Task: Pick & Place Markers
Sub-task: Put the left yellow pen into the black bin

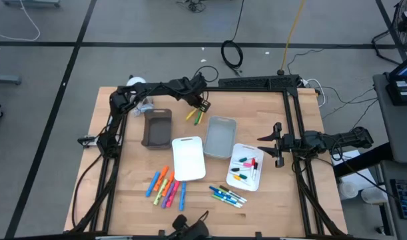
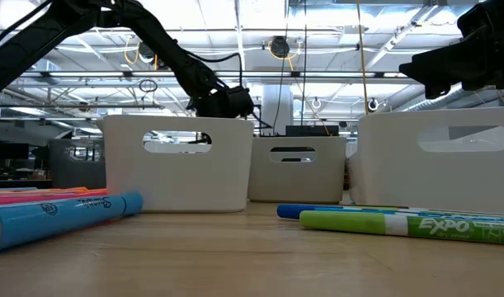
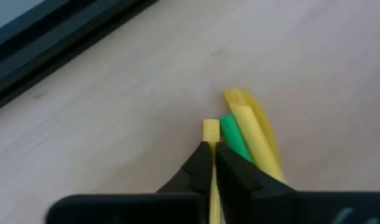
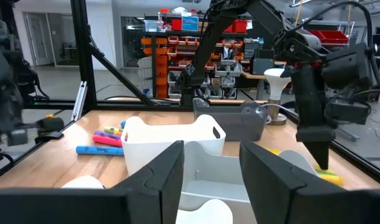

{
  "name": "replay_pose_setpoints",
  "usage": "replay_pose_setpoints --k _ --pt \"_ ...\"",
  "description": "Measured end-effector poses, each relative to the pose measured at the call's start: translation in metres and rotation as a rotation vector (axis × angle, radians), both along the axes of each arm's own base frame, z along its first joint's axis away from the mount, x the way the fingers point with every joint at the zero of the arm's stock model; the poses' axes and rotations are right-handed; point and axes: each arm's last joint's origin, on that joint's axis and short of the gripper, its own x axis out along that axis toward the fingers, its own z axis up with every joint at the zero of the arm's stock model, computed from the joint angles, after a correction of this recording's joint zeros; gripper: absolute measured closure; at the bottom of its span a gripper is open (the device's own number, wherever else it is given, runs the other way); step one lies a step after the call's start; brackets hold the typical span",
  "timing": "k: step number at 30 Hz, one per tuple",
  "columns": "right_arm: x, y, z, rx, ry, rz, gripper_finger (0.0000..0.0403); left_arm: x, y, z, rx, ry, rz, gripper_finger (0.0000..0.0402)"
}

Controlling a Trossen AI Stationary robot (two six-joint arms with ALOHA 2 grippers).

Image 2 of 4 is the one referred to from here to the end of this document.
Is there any black hanging cable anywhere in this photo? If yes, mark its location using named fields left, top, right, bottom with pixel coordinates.
left=301, top=0, right=309, bottom=127

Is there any yellow hanging cable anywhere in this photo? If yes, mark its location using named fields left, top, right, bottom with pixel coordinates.
left=356, top=0, right=370, bottom=116

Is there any blue Sharpie highlighter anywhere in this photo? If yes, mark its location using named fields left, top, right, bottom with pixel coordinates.
left=0, top=191, right=144, bottom=255

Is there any light green Expo marker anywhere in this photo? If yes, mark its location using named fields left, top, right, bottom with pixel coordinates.
left=299, top=210, right=504, bottom=247

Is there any white building pillar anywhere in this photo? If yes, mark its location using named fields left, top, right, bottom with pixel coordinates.
left=261, top=84, right=294, bottom=137

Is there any orange highlighter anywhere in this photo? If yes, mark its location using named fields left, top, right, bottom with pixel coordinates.
left=0, top=186, right=90, bottom=196

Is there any flat black box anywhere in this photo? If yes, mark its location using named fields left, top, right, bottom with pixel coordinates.
left=285, top=125, right=340, bottom=138

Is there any dark blue Expo marker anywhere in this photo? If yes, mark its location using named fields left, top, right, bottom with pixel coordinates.
left=276, top=204, right=409, bottom=221

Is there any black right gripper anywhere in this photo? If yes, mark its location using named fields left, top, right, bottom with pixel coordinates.
left=398, top=0, right=504, bottom=101

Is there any long ceiling light bar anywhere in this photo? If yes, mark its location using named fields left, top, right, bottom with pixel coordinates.
left=18, top=70, right=417, bottom=80

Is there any pink highlighter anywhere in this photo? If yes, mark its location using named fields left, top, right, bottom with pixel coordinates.
left=0, top=189, right=109, bottom=207

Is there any black ceiling cord reel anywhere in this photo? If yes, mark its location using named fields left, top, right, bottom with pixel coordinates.
left=124, top=35, right=160, bottom=70
left=266, top=35, right=303, bottom=72

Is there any white plastic handled bin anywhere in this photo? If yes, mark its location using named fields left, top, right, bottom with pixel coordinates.
left=348, top=106, right=504, bottom=215
left=247, top=135, right=347, bottom=205
left=97, top=115, right=256, bottom=215

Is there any black cable loop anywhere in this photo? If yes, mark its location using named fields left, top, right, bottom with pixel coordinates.
left=138, top=78, right=158, bottom=94

